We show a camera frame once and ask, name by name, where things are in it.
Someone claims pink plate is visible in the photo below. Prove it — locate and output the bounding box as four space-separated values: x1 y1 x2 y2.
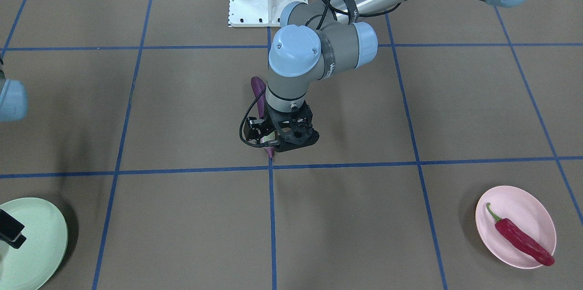
475 185 557 269

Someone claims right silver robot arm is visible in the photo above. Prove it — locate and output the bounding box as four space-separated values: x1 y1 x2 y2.
0 62 28 249

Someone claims purple eggplant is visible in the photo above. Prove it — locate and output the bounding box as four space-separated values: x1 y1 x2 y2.
251 76 276 143

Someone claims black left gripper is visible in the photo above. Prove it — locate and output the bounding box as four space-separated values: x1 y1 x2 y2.
265 105 319 153

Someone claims light green plate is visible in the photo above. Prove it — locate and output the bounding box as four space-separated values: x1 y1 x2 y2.
0 197 68 290

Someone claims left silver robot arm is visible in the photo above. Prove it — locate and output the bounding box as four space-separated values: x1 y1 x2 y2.
240 0 526 152

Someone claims red chili pepper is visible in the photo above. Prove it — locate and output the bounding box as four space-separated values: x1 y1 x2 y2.
486 203 555 266

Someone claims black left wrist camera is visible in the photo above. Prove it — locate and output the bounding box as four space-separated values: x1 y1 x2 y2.
240 117 278 148

